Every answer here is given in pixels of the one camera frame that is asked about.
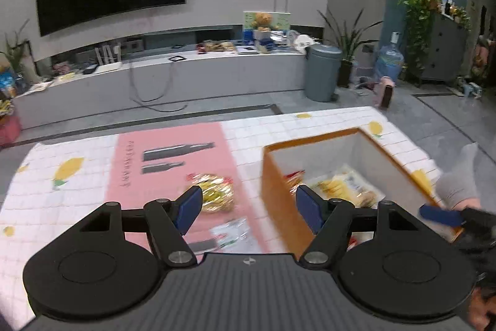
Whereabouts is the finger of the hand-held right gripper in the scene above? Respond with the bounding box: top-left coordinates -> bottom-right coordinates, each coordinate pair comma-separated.
419,204 -> 466,229

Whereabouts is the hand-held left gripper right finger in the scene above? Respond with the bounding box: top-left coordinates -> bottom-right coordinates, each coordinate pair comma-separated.
295,185 -> 419,266

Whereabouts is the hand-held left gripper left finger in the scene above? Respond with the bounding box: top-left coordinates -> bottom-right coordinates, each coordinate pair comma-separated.
79,185 -> 204,266

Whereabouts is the orange cardboard box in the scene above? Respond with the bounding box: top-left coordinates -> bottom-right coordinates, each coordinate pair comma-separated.
260,127 -> 463,258

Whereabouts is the yellow foil snack packet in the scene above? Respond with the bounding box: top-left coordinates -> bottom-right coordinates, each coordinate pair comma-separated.
185,173 -> 236,213

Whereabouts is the small red snack packet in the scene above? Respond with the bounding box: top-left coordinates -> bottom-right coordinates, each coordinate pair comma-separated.
285,170 -> 307,188

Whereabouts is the yellow chips bag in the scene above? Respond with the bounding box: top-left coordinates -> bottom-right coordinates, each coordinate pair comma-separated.
316,164 -> 386,208

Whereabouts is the clear bag of white balls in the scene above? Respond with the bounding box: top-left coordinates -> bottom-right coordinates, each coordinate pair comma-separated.
209,218 -> 256,252

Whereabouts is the person's right hand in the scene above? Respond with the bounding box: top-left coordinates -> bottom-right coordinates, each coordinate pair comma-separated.
467,286 -> 496,329

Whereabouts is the person's right foot grey sock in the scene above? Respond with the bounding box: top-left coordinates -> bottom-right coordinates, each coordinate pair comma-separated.
436,143 -> 483,211

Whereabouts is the pink printed mat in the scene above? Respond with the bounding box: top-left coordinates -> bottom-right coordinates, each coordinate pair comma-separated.
104,122 -> 285,258

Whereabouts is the white checked lemon tablecloth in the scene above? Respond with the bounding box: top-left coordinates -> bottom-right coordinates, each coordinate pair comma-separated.
0,106 -> 442,328

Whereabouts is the long grey media console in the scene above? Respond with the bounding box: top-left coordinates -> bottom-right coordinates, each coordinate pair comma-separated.
13,25 -> 324,130

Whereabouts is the grey trash can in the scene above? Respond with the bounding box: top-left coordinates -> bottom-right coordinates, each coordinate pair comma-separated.
303,44 -> 343,103

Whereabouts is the pink fabric item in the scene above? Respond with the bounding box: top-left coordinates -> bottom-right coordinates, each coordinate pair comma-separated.
374,77 -> 396,109

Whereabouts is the blue water jug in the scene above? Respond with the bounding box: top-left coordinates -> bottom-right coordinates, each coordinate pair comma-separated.
375,32 -> 405,81

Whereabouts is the white router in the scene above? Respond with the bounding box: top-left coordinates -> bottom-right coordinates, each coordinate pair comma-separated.
95,44 -> 122,75

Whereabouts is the pile of wrapped sweets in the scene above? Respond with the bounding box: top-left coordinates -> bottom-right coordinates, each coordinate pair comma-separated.
197,40 -> 237,53

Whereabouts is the long-leaf potted plant dark pot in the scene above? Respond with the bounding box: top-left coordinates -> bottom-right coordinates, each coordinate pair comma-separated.
316,7 -> 384,87

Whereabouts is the white rounded object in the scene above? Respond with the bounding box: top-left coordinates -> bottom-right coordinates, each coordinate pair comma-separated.
292,34 -> 320,52

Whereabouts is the grey drawer cabinet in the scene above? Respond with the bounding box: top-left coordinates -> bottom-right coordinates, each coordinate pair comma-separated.
416,11 -> 471,83

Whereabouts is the printed green backdrop card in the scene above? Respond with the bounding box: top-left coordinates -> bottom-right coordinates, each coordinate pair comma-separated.
243,10 -> 291,41

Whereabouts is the brown teddy bear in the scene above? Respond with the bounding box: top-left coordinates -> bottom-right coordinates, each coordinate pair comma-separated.
254,13 -> 274,32

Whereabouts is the pink storage box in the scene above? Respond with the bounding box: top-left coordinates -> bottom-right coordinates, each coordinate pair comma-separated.
0,116 -> 23,147

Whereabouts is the bushy green pothos plant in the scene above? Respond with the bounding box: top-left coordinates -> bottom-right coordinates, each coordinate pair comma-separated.
397,0 -> 442,72

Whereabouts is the blue snack bag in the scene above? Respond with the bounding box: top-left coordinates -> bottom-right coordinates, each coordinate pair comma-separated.
0,69 -> 18,99

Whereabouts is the long-leaf plant glass vase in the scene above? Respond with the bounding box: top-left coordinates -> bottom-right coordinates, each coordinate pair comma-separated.
0,19 -> 32,83

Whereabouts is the black cable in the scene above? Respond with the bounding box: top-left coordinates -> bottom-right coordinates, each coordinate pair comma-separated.
129,60 -> 189,112

